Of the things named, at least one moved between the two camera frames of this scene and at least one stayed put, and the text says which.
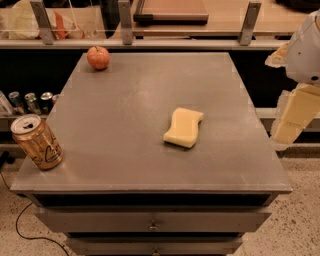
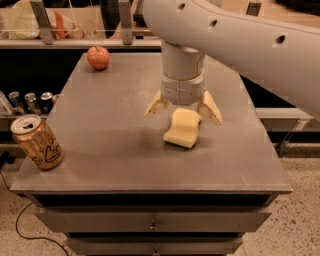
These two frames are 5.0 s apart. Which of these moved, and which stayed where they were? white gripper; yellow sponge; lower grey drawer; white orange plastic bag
Moved: white gripper
Stayed: lower grey drawer; white orange plastic bag; yellow sponge
